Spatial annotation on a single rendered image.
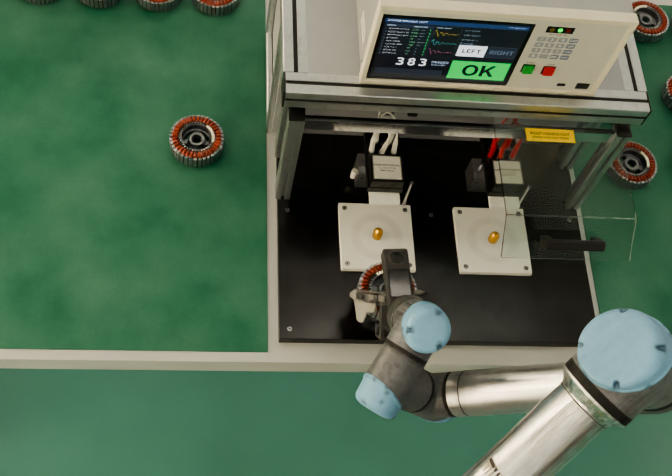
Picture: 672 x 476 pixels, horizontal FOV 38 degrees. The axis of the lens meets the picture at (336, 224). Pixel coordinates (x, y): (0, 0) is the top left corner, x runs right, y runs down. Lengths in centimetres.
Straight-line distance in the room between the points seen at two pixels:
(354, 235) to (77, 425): 100
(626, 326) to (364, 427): 138
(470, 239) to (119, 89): 81
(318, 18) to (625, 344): 84
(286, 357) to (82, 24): 89
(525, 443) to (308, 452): 127
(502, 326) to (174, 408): 101
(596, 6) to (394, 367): 68
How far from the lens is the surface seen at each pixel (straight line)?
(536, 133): 183
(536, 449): 139
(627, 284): 212
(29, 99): 215
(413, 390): 156
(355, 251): 193
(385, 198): 189
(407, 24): 162
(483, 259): 199
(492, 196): 195
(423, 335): 151
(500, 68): 174
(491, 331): 194
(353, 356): 188
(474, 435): 269
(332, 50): 177
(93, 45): 222
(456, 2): 162
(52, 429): 261
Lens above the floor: 248
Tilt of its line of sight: 60 degrees down
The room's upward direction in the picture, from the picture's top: 17 degrees clockwise
